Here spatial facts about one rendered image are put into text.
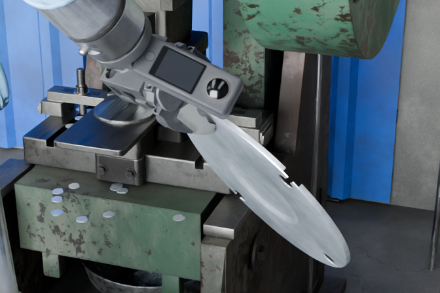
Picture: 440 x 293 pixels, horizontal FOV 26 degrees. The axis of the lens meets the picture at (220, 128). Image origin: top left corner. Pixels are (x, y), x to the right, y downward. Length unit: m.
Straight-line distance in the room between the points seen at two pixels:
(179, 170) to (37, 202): 0.29
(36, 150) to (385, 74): 1.38
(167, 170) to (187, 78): 0.86
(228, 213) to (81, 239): 0.31
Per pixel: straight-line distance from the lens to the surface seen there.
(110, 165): 1.87
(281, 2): 1.47
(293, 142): 2.14
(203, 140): 1.26
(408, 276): 2.85
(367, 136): 3.11
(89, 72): 2.29
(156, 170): 1.87
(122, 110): 1.86
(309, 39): 1.56
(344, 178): 3.16
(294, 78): 2.12
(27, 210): 1.94
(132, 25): 0.98
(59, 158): 1.96
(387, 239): 3.02
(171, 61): 1.02
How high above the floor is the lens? 1.49
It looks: 23 degrees down
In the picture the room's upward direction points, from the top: straight up
